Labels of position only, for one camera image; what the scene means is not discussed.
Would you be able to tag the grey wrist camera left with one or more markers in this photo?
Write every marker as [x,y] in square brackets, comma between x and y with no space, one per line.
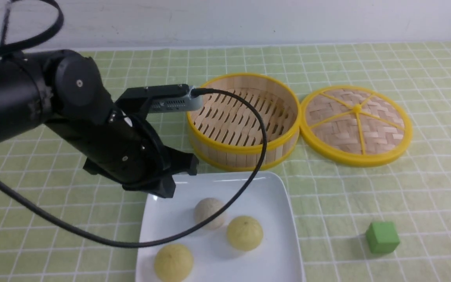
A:
[159,99]

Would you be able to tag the grey-brown steamed bun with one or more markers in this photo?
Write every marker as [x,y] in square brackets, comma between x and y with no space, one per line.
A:
[206,208]

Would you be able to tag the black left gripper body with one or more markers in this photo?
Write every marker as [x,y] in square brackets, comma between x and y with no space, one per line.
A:
[115,149]

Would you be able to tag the yellow steamed bun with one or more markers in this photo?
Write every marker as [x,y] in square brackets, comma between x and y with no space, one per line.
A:
[173,263]
[244,233]

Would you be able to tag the green cube block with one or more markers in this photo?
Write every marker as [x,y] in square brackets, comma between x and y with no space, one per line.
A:
[382,237]

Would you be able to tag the woven bamboo steamer lid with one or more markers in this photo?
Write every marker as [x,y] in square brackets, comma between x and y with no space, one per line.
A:
[355,126]

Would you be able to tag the green checkered tablecloth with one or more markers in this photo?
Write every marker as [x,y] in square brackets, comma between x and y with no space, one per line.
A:
[332,204]

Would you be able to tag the white square plate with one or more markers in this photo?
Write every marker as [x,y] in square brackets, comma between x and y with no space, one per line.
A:
[277,259]

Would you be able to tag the bamboo steamer basket yellow rim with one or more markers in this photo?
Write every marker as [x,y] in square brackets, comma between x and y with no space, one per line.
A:
[225,134]

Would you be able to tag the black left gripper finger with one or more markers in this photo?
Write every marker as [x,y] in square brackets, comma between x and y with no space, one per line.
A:
[163,186]
[182,162]

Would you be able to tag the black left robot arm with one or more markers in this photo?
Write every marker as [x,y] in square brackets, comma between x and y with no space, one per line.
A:
[63,90]

